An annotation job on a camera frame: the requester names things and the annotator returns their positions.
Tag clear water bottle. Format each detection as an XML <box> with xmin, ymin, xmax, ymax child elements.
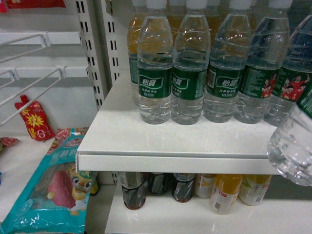
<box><xmin>267</xmin><ymin>84</ymin><xmax>312</xmax><ymax>186</ymax></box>

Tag white shelf board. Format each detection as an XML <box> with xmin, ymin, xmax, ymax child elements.
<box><xmin>76</xmin><ymin>75</ymin><xmax>277</xmax><ymax>175</ymax></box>

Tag water bottle front left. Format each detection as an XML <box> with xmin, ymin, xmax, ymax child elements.
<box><xmin>137</xmin><ymin>0</ymin><xmax>173</xmax><ymax>124</ymax></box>

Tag dark tea bottle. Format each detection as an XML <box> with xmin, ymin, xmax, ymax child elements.
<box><xmin>119</xmin><ymin>172</ymin><xmax>146</xmax><ymax>210</ymax></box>

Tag orange juice bottle below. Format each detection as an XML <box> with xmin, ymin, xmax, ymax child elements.
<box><xmin>210</xmin><ymin>174</ymin><xmax>243</xmax><ymax>215</ymax></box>

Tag red snack packet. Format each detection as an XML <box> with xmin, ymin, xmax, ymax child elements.
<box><xmin>20</xmin><ymin>101</ymin><xmax>55</xmax><ymax>141</ymax></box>

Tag teal snack bag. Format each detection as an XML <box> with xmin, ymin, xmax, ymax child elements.
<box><xmin>0</xmin><ymin>127</ymin><xmax>96</xmax><ymax>234</ymax></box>

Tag white slotted upright post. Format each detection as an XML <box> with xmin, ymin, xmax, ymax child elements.
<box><xmin>76</xmin><ymin>0</ymin><xmax>108</xmax><ymax>108</ymax></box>

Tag white wire hook rack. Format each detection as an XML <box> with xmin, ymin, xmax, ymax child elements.
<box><xmin>0</xmin><ymin>33</ymin><xmax>68</xmax><ymax>127</ymax></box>

